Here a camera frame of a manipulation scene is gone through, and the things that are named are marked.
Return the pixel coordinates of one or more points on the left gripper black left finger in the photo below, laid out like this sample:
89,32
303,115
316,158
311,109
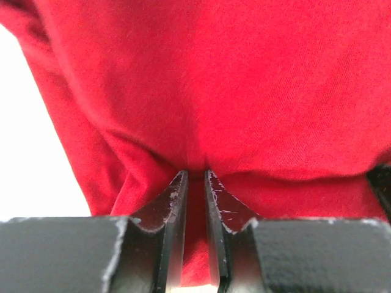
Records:
142,252

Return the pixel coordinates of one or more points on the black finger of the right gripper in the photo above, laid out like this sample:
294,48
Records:
379,179

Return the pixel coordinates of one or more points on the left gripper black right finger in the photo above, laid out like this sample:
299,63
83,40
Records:
248,253

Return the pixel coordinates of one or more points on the red t shirt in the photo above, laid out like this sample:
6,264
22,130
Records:
288,102

